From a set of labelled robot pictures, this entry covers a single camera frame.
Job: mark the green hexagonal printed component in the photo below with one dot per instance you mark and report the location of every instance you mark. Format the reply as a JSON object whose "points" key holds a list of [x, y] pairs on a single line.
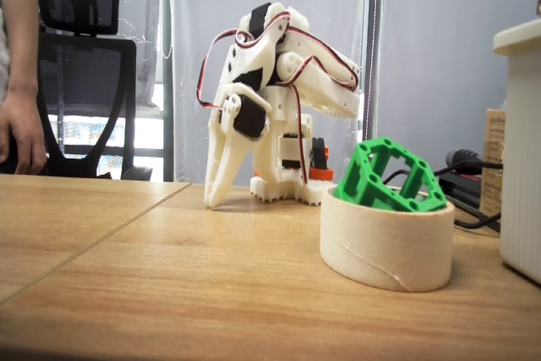
{"points": [[359, 183]]}

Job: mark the person's hand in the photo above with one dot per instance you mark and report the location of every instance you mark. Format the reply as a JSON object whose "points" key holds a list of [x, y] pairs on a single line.
{"points": [[25, 128]]}

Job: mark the orange and black table clamp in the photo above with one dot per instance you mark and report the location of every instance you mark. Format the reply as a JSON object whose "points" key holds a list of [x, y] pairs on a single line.
{"points": [[320, 154]]}

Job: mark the black mesh office chair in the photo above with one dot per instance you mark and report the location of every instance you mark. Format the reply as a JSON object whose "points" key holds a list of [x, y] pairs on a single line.
{"points": [[91, 82]]}

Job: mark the grey vertical pole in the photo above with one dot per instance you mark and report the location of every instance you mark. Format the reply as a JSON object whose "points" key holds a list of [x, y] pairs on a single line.
{"points": [[374, 39]]}

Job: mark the beige masking tape roll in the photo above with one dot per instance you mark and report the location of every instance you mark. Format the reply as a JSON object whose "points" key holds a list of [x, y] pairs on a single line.
{"points": [[380, 247]]}

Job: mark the black power strip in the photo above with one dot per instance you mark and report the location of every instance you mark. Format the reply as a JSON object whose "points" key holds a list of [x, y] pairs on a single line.
{"points": [[458, 192]]}

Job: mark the brown cardboard box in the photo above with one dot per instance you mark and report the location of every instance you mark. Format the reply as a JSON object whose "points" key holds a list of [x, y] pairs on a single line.
{"points": [[492, 158]]}

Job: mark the white ribbed container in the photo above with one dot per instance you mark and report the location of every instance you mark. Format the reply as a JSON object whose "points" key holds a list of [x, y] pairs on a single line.
{"points": [[522, 145]]}

